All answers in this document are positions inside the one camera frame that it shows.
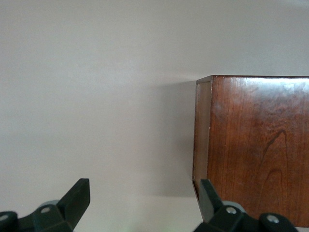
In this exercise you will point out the brown table cover sheet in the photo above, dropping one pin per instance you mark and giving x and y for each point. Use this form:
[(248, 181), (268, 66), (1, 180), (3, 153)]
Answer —
[(96, 96)]

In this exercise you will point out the dark wooden cabinet box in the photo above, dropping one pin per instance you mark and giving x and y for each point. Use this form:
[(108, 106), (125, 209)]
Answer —
[(260, 135)]

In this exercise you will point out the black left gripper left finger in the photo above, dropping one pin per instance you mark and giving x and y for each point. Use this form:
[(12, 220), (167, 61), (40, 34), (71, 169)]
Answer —
[(70, 205)]

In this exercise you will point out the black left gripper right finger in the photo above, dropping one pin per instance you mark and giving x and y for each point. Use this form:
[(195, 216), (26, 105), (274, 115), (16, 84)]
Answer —
[(212, 207)]

